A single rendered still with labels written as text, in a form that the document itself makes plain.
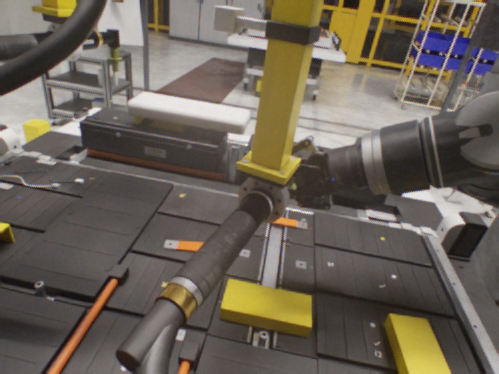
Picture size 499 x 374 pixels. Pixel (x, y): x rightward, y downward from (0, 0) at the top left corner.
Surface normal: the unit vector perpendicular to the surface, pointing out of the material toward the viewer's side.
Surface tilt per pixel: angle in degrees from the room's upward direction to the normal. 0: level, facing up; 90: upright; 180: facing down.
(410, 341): 0
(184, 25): 90
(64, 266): 0
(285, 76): 90
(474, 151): 63
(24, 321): 0
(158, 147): 90
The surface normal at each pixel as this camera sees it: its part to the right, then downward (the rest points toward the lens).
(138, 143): -0.15, 0.50
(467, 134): -0.61, -0.19
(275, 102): -0.41, 0.43
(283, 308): 0.13, -0.85
